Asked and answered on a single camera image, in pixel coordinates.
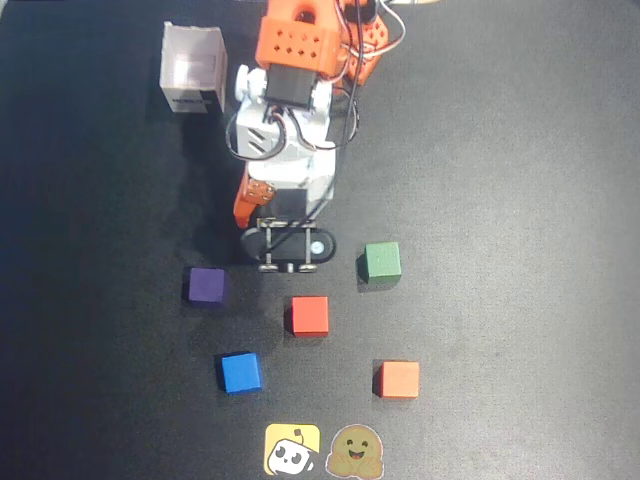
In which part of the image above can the white red servo cable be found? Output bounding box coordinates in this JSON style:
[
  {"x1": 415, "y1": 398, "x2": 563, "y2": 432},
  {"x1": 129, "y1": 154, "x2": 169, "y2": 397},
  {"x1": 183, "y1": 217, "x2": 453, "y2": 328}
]
[{"x1": 339, "y1": 0, "x2": 407, "y2": 57}]

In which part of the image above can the white open cardboard box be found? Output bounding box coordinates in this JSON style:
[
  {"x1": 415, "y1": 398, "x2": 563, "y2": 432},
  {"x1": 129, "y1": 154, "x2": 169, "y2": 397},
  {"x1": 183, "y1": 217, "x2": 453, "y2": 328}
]
[{"x1": 158, "y1": 20, "x2": 229, "y2": 116}]

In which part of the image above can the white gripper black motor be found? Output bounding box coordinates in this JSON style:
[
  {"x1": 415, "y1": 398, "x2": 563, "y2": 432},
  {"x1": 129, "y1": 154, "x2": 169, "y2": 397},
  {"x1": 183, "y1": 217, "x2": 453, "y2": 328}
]
[{"x1": 232, "y1": 158, "x2": 337, "y2": 232}]

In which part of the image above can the orange wooden cube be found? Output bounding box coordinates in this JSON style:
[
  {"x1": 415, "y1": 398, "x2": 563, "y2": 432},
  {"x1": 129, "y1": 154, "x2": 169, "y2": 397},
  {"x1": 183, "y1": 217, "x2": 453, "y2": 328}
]
[{"x1": 375, "y1": 360, "x2": 421, "y2": 400}]

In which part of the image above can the yellow robot face sticker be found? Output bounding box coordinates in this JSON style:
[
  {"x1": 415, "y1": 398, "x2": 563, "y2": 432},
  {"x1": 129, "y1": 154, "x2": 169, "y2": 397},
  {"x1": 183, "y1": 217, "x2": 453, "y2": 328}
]
[{"x1": 263, "y1": 423, "x2": 322, "y2": 477}]

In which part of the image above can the hugging face emoji sticker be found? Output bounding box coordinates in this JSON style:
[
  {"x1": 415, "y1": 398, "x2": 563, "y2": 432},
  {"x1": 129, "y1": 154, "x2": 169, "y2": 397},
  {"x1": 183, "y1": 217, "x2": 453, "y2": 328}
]
[{"x1": 325, "y1": 423, "x2": 387, "y2": 479}]

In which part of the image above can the thin black white servo cable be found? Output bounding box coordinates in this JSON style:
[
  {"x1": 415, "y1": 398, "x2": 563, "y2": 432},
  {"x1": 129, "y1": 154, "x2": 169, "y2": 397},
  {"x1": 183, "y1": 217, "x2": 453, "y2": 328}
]
[{"x1": 225, "y1": 107, "x2": 337, "y2": 162}]

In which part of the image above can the purple wooden cube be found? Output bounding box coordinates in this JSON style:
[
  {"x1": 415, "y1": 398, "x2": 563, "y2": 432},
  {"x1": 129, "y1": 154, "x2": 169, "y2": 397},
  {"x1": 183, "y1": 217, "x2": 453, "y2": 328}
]
[{"x1": 188, "y1": 266, "x2": 230, "y2": 308}]

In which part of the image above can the blue wooden cube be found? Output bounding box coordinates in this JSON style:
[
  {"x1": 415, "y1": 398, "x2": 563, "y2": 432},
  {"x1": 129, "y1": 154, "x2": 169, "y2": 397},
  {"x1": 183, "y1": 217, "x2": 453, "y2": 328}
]
[{"x1": 219, "y1": 352, "x2": 264, "y2": 396}]

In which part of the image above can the green wooden cube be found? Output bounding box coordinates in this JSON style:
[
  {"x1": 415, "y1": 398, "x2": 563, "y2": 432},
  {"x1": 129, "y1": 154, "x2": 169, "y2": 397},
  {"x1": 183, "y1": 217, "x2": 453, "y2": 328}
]
[{"x1": 357, "y1": 241, "x2": 403, "y2": 286}]

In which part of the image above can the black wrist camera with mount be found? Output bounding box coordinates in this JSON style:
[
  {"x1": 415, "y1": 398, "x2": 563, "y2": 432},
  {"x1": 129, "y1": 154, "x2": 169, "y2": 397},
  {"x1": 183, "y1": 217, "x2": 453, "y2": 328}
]
[{"x1": 239, "y1": 216, "x2": 337, "y2": 275}]

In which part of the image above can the black felt mat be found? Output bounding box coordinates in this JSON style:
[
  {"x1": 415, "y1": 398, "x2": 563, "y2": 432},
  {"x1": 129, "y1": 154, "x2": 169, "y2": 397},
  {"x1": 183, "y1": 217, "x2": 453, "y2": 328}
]
[{"x1": 0, "y1": 0, "x2": 640, "y2": 480}]

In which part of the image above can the red wooden cube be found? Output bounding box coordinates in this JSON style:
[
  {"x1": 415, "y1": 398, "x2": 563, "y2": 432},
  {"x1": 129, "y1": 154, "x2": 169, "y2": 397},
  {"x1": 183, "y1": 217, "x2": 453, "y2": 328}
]
[{"x1": 288, "y1": 295, "x2": 331, "y2": 338}]

